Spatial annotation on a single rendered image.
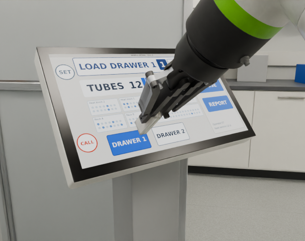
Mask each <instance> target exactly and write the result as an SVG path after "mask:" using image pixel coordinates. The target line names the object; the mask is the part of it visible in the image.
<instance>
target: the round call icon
mask: <svg viewBox="0 0 305 241"><path fill-rule="evenodd" d="M74 139H75V142H76V145H77V149H78V152H79V155H83V154H88V153H93V152H98V151H101V149H100V146H99V143H98V140H97V137H96V133H95V131H91V132H85V133H79V134H74Z"/></svg>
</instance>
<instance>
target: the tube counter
mask: <svg viewBox="0 0 305 241"><path fill-rule="evenodd" d="M126 80H127V83H128V85H129V87H130V90H131V92H132V93H137V92H142V91H143V88H144V85H145V83H146V77H126Z"/></svg>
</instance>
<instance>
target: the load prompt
mask: <svg viewBox="0 0 305 241"><path fill-rule="evenodd" d="M173 59H174V56H171V57H72V61H73V64H74V67H75V70H76V73H77V76H78V77H81V76H102V75H122V74H142V73H146V72H147V71H153V73H159V72H162V71H164V67H165V66H166V65H167V64H168V63H169V62H171V61H172V60H173Z"/></svg>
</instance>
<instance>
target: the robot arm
mask: <svg viewBox="0 0 305 241"><path fill-rule="evenodd" d="M290 21H291V22H292V23H293V25H294V26H295V27H296V28H297V30H298V31H299V33H300V34H301V35H302V37H303V38H304V40H305V0H200V1H199V2H198V4H197V5H196V7H195V8H194V10H193V11H192V13H191V14H190V16H189V17H188V19H187V21H186V33H185V34H184V35H183V37H182V38H181V39H180V41H179V42H178V44H177V45H176V49H175V55H174V59H173V60H172V61H171V62H169V63H168V64H167V65H166V66H165V67H164V71H162V72H159V73H157V74H154V73H153V71H147V72H146V73H145V76H146V83H145V85H144V88H143V91H142V94H141V96H140V99H139V102H138V105H139V108H140V110H141V114H140V115H139V117H138V118H137V119H136V121H135V124H136V127H137V130H138V132H139V135H143V134H147V132H148V131H149V130H150V129H151V128H152V127H153V126H154V125H155V124H156V123H157V122H158V121H159V120H160V119H161V117H162V116H163V117H164V119H167V118H169V117H170V115H169V112H170V111H171V110H172V112H176V111H178V110H179V109H180V108H181V107H183V106H184V105H185V104H187V103H188V102H189V101H190V100H192V99H193V98H194V97H196V96H197V95H198V94H200V93H201V92H202V91H203V90H205V89H206V88H208V87H209V86H211V85H213V84H214V83H216V82H217V80H218V79H219V78H220V77H221V76H222V75H223V74H224V73H225V72H226V71H227V70H228V69H236V68H239V67H241V66H243V65H245V66H248V65H249V64H250V63H249V59H250V58H251V57H252V56H253V55H254V54H255V53H256V52H257V51H258V50H260V49H261V48H262V47H263V46H264V45H265V44H266V43H267V42H268V41H269V40H270V39H271V38H272V37H273V36H274V35H275V34H277V33H278V32H279V31H280V30H281V29H282V28H283V27H284V26H285V25H286V24H287V23H289V22H290Z"/></svg>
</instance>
